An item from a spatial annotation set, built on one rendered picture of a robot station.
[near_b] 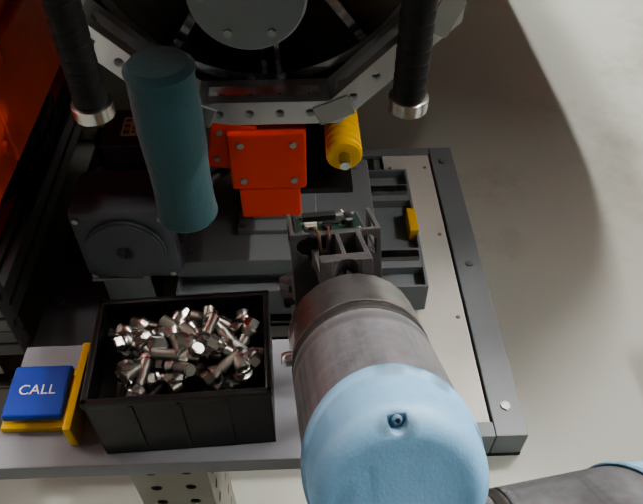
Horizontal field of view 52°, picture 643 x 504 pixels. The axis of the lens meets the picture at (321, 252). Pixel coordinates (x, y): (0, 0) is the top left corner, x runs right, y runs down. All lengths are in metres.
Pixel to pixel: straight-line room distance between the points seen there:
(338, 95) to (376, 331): 0.64
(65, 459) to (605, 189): 1.50
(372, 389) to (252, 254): 0.98
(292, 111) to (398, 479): 0.73
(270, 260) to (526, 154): 0.93
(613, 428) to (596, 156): 0.86
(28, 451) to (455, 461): 0.63
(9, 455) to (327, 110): 0.61
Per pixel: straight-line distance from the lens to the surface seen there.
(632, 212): 1.87
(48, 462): 0.86
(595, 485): 0.46
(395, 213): 1.49
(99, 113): 0.74
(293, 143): 1.01
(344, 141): 1.04
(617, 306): 1.63
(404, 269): 1.36
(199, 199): 0.95
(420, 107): 0.72
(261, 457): 0.80
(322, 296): 0.43
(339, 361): 0.36
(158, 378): 0.75
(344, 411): 0.32
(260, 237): 1.32
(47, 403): 0.86
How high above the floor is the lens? 1.17
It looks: 47 degrees down
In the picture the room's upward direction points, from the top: straight up
